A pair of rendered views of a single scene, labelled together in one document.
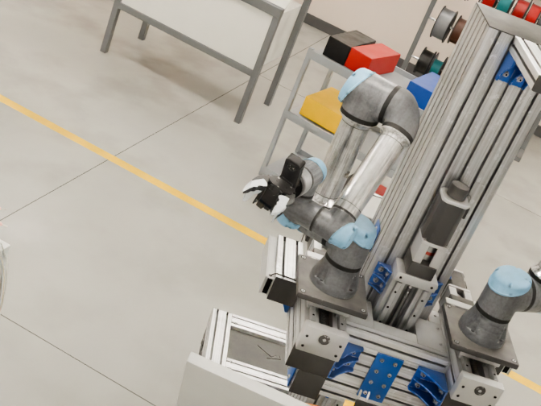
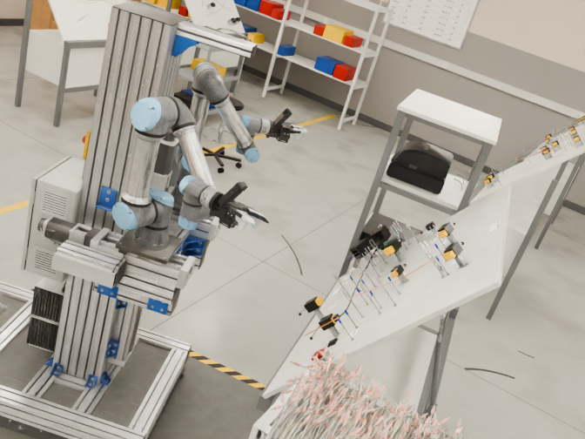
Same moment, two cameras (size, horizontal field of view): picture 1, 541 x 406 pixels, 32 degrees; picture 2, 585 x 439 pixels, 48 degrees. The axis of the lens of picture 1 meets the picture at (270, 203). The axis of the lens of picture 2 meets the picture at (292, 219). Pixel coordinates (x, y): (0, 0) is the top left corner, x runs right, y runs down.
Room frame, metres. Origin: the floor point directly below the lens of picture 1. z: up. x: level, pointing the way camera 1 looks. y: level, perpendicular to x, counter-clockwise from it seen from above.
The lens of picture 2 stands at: (1.58, 2.06, 2.54)
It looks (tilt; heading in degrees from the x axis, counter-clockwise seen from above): 24 degrees down; 279
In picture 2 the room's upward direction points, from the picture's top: 18 degrees clockwise
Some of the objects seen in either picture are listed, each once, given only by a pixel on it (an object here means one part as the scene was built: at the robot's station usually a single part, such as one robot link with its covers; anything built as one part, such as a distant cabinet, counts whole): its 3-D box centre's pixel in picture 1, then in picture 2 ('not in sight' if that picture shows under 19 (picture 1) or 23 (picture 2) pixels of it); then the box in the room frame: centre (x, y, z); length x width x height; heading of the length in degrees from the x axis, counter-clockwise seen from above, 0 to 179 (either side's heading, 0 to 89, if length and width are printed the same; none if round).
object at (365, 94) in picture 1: (341, 158); (144, 165); (2.56, -0.14, 1.54); 0.15 x 0.12 x 0.55; 72
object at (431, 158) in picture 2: not in sight; (420, 164); (1.59, -1.41, 1.56); 0.30 x 0.23 x 0.19; 179
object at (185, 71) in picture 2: not in sight; (207, 75); (4.35, -5.42, 0.54); 0.99 x 0.50 x 1.08; 81
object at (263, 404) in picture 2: not in sight; (309, 334); (1.78, -0.59, 0.83); 1.18 x 0.05 x 0.06; 87
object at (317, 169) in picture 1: (307, 175); (195, 190); (2.30, -0.06, 1.56); 0.11 x 0.08 x 0.09; 162
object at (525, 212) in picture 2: not in sight; (514, 205); (0.70, -3.77, 0.83); 1.18 x 0.72 x 1.65; 79
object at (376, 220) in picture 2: not in sight; (392, 236); (1.59, -1.45, 1.09); 0.35 x 0.33 x 0.07; 87
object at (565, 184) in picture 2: not in sight; (556, 165); (0.15, -5.90, 0.83); 1.18 x 0.72 x 1.65; 77
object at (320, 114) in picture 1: (368, 147); not in sight; (5.29, -0.41, 0.54); 0.99 x 0.50 x 1.08; 71
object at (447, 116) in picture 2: not in sight; (393, 261); (1.52, -1.51, 0.93); 0.61 x 0.50 x 1.85; 87
